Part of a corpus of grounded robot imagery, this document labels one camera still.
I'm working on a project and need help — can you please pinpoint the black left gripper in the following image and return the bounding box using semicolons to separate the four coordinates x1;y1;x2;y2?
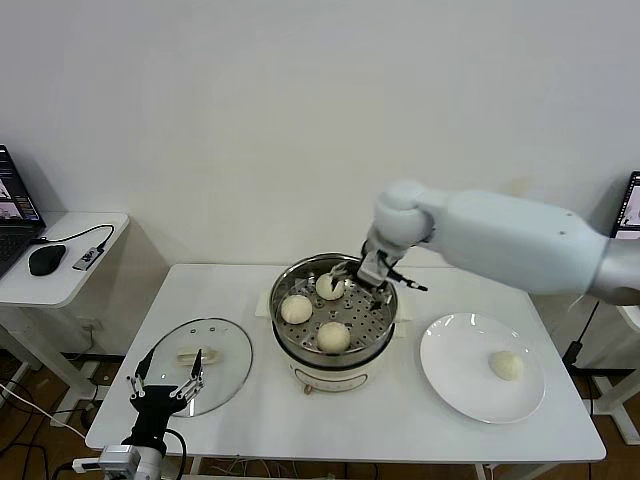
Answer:
127;348;207;449

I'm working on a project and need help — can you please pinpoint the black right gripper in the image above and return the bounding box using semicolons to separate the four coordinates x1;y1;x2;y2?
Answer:
327;239;429;294

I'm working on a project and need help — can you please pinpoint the white steamed baozi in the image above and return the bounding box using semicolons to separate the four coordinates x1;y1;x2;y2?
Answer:
280;293;314;325
317;321;352;354
315;272;346;301
488;350;526;382

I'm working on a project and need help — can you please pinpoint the glass lid with cream handle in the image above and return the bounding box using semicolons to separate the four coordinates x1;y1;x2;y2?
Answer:
142;317;255;417

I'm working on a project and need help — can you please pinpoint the perforated steel steamer basket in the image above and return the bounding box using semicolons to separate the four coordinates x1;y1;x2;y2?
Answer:
270;254;400;362

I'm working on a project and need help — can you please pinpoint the cream electric cooking pot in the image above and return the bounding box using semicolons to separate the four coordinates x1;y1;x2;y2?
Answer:
254;292;415;396

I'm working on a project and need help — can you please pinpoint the white round plate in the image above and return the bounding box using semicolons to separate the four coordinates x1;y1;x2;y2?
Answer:
419;313;546;425

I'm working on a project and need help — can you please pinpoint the white side table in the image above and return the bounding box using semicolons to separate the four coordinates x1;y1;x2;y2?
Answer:
592;299;640;446
0;211;131;401

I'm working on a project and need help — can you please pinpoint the grey usb hub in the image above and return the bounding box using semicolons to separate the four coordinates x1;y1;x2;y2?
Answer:
73;245;108;272

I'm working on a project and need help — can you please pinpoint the black computer mouse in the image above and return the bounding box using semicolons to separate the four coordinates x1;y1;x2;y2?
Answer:
28;243;68;276

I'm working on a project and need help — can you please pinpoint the black open laptop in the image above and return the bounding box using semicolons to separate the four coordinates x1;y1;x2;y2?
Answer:
0;144;47;279
612;171;640;240

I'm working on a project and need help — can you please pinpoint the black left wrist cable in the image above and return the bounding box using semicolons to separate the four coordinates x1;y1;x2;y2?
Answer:
162;429;187;480

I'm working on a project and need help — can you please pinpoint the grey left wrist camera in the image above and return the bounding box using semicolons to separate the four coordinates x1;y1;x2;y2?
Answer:
98;445;144;474

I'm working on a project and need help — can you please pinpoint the white floor cable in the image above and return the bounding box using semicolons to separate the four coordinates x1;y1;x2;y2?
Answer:
0;382;89;444

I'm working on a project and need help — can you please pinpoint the black usb hub cable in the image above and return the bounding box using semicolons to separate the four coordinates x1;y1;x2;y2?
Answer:
31;224;116;251

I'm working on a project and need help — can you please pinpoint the black cable with adapter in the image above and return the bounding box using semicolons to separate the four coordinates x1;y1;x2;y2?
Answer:
562;299;601;371

